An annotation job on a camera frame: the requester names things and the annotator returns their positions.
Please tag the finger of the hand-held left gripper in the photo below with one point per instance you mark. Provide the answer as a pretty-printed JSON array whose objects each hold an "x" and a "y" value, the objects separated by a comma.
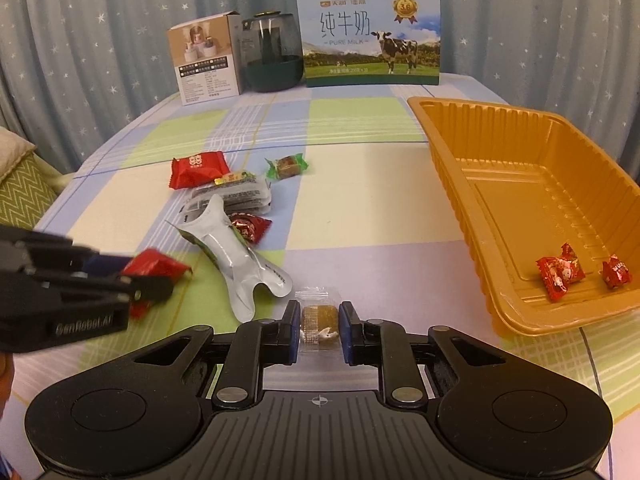
[
  {"x": 145, "y": 287},
  {"x": 107, "y": 263}
]

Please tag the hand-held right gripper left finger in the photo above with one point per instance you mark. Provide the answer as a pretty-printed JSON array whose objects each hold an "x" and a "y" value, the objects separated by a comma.
[{"x": 292, "y": 335}]

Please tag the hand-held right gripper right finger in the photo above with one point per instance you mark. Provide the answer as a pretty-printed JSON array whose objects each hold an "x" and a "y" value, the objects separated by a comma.
[{"x": 346, "y": 335}]

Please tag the red foil candy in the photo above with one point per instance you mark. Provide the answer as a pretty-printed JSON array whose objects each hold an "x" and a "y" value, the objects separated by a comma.
[{"x": 155, "y": 265}]

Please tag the clear-wrapped brown candy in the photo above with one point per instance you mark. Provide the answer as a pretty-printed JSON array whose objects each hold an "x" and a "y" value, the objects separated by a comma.
[{"x": 316, "y": 321}]

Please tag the white spouted pouch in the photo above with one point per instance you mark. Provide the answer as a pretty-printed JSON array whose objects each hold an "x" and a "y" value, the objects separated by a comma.
[{"x": 235, "y": 255}]

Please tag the red patterned candy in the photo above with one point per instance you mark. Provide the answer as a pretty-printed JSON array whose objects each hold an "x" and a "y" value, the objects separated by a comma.
[{"x": 247, "y": 226}]

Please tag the orange plastic tray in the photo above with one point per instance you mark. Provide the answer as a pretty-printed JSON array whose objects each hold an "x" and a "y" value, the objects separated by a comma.
[{"x": 525, "y": 220}]

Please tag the green zigzag cushion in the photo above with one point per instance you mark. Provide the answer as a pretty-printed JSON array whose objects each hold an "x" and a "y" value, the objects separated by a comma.
[{"x": 25, "y": 195}]

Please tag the red square snack packet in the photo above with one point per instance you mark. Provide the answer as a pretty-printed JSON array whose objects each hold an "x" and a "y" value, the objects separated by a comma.
[{"x": 197, "y": 170}]

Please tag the checked tablecloth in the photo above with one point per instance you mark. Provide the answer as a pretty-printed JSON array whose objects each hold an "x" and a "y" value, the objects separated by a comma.
[{"x": 350, "y": 195}]

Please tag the beige pillow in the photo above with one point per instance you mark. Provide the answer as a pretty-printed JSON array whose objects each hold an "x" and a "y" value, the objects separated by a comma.
[{"x": 12, "y": 152}]

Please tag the green-wrapped brown candy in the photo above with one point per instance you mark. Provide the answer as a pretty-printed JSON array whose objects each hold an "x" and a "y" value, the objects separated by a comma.
[{"x": 286, "y": 166}]

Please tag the blue star-print curtain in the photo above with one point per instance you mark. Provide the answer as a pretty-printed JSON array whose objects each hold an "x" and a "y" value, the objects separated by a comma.
[{"x": 100, "y": 45}]

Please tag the large red cartoon candy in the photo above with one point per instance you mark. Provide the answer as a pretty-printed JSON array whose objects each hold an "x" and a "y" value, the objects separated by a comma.
[{"x": 559, "y": 272}]

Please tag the white product box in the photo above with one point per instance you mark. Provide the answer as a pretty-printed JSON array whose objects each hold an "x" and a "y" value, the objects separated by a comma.
[{"x": 205, "y": 62}]

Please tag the dark green glass jar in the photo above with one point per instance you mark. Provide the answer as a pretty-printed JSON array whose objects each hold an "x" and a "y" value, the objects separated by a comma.
[{"x": 272, "y": 55}]

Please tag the small red cartoon candy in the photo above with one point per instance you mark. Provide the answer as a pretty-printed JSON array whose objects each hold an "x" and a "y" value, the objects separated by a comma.
[{"x": 616, "y": 272}]

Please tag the blue milk carton box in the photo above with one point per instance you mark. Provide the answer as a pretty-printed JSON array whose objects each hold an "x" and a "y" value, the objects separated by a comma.
[{"x": 370, "y": 40}]

